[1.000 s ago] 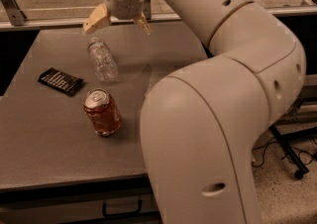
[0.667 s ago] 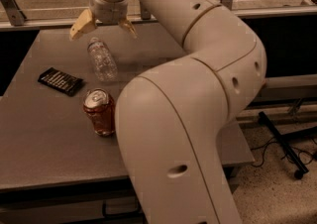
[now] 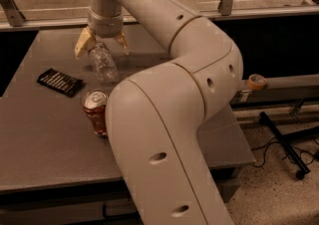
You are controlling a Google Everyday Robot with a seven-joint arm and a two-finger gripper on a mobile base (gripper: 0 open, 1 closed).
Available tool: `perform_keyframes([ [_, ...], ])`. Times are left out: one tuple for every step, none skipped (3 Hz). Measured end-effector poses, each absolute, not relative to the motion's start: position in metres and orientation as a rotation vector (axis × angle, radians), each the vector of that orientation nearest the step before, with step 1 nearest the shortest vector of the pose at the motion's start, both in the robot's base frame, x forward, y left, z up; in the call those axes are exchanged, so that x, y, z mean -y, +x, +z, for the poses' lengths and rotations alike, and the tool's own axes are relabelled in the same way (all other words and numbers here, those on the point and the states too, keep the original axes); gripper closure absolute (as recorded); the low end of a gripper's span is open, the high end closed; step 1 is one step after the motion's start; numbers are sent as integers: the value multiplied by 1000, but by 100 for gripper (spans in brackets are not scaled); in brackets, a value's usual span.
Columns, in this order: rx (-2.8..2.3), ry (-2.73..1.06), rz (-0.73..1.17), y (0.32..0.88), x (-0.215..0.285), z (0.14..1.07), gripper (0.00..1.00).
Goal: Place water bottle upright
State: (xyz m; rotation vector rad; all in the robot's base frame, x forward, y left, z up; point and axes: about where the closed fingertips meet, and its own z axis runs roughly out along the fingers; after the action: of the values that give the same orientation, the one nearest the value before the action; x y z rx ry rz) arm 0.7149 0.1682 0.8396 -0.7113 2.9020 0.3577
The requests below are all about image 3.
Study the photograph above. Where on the grey cabinet drawer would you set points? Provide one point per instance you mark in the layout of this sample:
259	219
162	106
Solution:
79	204

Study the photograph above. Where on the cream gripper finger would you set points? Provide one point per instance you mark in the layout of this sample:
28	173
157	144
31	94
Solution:
121	39
85	43

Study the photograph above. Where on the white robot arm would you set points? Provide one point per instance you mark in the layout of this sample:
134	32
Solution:
153	116

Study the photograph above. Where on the red soda can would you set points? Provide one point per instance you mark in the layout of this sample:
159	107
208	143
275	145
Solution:
94	106

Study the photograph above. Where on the black drawer handle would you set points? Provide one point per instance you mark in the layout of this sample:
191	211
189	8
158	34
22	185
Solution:
114	214

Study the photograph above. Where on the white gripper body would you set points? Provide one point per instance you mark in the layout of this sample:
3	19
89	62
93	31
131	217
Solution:
106	26

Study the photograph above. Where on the black stand leg with wheel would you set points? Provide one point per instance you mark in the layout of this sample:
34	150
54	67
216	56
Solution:
286	139

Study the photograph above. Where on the clear plastic water bottle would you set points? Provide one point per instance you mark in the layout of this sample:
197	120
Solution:
103	64

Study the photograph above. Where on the left metal bracket post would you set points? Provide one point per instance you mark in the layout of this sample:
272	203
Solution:
13	15

